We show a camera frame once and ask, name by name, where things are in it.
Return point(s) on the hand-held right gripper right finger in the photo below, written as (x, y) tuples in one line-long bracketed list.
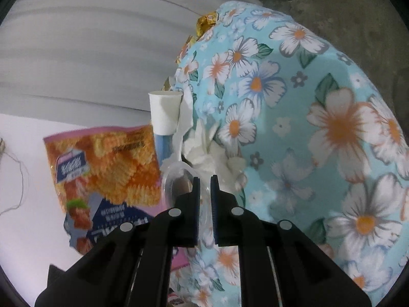
[(214, 217)]

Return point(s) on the blue floral blanket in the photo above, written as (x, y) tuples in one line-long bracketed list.
[(287, 134)]

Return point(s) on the gold foil wrapper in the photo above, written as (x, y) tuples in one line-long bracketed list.
[(206, 20), (166, 84), (184, 51)]

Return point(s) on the white curtain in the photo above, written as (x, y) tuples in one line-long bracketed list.
[(96, 38)]

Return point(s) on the white crumpled tissue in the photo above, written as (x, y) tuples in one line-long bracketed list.
[(204, 153)]

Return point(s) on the orange snack bag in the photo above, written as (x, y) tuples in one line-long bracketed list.
[(105, 166)]

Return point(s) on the blue and white carton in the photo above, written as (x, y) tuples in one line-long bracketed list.
[(163, 147)]

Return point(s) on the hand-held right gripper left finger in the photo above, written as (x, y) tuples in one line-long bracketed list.
[(194, 217)]

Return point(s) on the white paper cup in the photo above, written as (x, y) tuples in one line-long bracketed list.
[(163, 112)]

